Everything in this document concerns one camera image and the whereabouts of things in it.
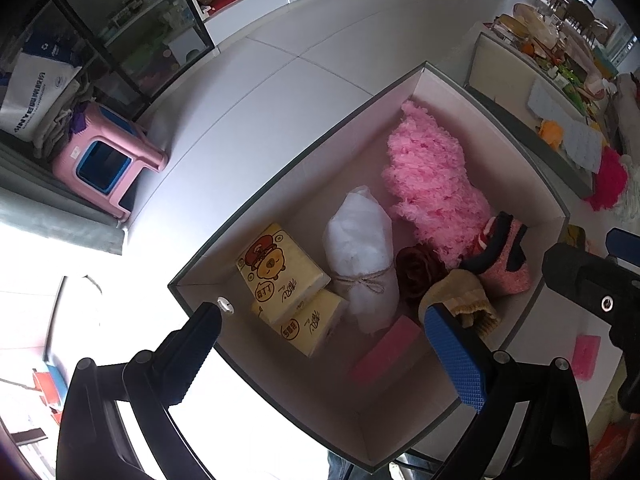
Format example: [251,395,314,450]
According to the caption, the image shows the red striped pink sock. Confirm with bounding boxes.
[460,211,532,297]

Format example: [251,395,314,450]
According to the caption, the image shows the dark red rose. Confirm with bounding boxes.
[395,244,448,311]

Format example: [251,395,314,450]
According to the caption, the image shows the magenta fluffy plush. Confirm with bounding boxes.
[586,146,628,211]

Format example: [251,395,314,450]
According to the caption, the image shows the orange yarn ball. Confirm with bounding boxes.
[538,119,564,152]

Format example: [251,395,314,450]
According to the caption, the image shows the large green-edged storage box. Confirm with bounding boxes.
[169,66,568,470]

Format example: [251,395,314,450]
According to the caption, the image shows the pink plastic stool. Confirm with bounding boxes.
[52,101,168,221]

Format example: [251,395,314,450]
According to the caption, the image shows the yellow capybara tissue pack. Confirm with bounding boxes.
[235,223,330,325]

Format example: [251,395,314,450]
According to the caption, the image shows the beige knitted pouch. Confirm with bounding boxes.
[418,269,501,339]

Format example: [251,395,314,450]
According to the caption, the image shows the pink knitted item olive ends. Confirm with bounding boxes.
[563,224,589,252]

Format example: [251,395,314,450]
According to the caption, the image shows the light blue cloth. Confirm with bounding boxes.
[527,80,603,174]

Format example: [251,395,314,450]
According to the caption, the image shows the white printed bag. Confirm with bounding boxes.
[1,32,81,142]

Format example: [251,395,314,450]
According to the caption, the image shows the white green fluffy cloth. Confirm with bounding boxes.
[613,154,640,223]

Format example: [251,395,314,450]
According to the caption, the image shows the white grey sofa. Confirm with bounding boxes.
[604,70,640,165]

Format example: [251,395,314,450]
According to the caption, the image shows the white bundle with rope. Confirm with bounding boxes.
[323,185,399,335]

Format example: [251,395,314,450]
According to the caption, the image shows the shallow green tray box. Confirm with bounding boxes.
[465,32,595,198]

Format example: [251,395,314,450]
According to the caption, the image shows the light pink fluffy plush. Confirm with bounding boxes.
[382,100,491,269]

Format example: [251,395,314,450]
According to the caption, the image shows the pink sponge block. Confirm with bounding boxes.
[349,315,421,385]
[572,334,601,382]

